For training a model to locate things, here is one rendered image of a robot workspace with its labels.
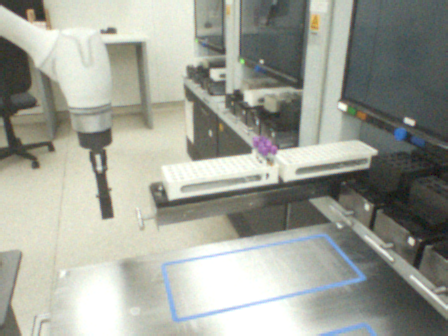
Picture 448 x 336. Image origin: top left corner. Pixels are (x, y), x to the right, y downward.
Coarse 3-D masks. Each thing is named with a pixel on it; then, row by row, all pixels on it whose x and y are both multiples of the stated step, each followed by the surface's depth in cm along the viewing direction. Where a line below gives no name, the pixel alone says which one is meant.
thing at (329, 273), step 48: (240, 240) 77; (288, 240) 77; (336, 240) 77; (96, 288) 65; (144, 288) 65; (192, 288) 65; (240, 288) 65; (288, 288) 65; (336, 288) 65; (384, 288) 65
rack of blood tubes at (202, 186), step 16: (208, 160) 103; (224, 160) 103; (240, 160) 103; (256, 160) 103; (176, 176) 94; (192, 176) 94; (208, 176) 94; (224, 176) 95; (240, 176) 97; (256, 176) 103; (272, 176) 100; (176, 192) 93; (192, 192) 94; (208, 192) 96
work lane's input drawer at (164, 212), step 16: (320, 176) 105; (336, 176) 106; (352, 176) 107; (160, 192) 96; (224, 192) 96; (240, 192) 98; (256, 192) 99; (272, 192) 100; (288, 192) 102; (304, 192) 103; (320, 192) 105; (336, 192) 107; (160, 208) 92; (176, 208) 93; (192, 208) 94; (208, 208) 96; (224, 208) 97; (240, 208) 99; (256, 208) 100; (160, 224) 93
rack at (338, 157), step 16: (336, 144) 114; (352, 144) 114; (288, 160) 104; (304, 160) 103; (320, 160) 103; (336, 160) 105; (352, 160) 112; (368, 160) 112; (288, 176) 102; (304, 176) 103
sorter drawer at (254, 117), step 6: (252, 114) 160; (258, 114) 157; (264, 114) 161; (252, 120) 160; (258, 120) 153; (240, 126) 163; (252, 126) 161; (258, 126) 154; (246, 132) 156; (258, 132) 155
